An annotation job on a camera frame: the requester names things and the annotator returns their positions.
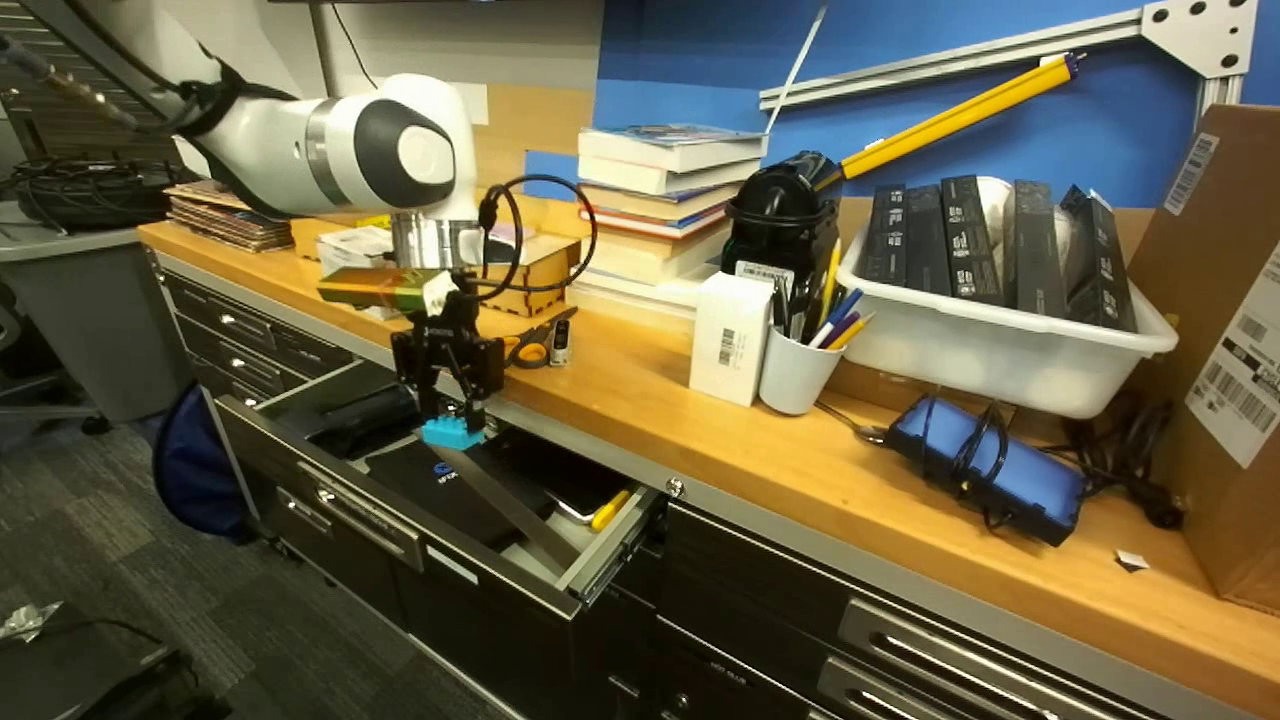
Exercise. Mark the white dark-cover book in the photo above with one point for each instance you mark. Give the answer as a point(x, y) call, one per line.
point(665, 147)

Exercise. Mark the small white scrap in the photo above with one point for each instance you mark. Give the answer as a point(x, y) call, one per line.
point(1135, 560)

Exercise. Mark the small white carton box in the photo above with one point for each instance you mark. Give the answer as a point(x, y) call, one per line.
point(729, 343)

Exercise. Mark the red thin book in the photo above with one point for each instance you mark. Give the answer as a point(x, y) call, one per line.
point(660, 206)

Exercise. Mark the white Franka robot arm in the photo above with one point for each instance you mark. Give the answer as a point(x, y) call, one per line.
point(264, 125)

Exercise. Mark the dark blue bag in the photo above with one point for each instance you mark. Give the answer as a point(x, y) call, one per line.
point(202, 467)

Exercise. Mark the grey side table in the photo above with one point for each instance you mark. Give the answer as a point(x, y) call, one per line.
point(95, 320)

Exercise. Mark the grey metal open drawer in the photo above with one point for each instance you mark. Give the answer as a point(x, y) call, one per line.
point(403, 533)

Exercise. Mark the wide white book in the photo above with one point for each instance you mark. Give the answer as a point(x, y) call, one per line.
point(642, 297)

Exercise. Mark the white plastic bin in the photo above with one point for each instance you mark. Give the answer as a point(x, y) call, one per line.
point(1002, 353)

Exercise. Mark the brown stacked boards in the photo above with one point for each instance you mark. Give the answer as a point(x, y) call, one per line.
point(224, 216)

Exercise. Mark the thin white rod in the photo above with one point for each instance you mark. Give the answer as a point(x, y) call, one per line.
point(797, 65)

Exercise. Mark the blue foam board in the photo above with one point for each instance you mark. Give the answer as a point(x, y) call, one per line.
point(935, 105)

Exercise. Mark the brown cardboard shipping box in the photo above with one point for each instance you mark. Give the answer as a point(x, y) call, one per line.
point(1223, 374)

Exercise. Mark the tan wooden board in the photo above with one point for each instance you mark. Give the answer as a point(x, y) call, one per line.
point(535, 134)

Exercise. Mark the black drawer cabinet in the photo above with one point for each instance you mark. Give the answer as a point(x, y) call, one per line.
point(824, 624)
point(245, 343)

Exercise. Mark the white pen cup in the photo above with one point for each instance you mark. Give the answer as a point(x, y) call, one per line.
point(797, 377)

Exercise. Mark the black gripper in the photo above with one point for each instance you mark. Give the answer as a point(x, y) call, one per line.
point(444, 350)

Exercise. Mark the black flat box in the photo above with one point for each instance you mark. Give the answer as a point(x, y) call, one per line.
point(974, 240)
point(1102, 260)
point(880, 236)
point(930, 240)
point(1034, 253)

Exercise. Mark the blue black power brick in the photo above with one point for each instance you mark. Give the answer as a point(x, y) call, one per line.
point(1036, 489)
point(941, 438)

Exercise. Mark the laser-cut wooden tray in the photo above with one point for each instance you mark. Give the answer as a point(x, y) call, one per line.
point(541, 287)

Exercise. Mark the yellow pencil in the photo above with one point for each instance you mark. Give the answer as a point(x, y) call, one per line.
point(849, 335)

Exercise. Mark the blue toy brick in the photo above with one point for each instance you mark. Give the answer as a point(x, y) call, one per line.
point(455, 434)

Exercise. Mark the black mesh bundle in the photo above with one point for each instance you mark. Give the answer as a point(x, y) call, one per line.
point(87, 198)

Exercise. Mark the yellow bar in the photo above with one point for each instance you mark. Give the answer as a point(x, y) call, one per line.
point(952, 123)

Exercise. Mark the crumpled silver wrapper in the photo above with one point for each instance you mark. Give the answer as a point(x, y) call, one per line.
point(27, 623)

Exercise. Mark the grey metal bar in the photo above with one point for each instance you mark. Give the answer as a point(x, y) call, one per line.
point(514, 514)

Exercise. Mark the white printed paper card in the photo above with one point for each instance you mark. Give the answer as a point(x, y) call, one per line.
point(355, 251)

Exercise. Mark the thick cream book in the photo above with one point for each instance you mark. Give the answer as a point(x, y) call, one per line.
point(653, 253)

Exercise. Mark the blue pen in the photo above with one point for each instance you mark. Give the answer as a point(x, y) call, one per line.
point(841, 308)

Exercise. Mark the yellow item in drawer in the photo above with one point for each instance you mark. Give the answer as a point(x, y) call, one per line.
point(611, 508)

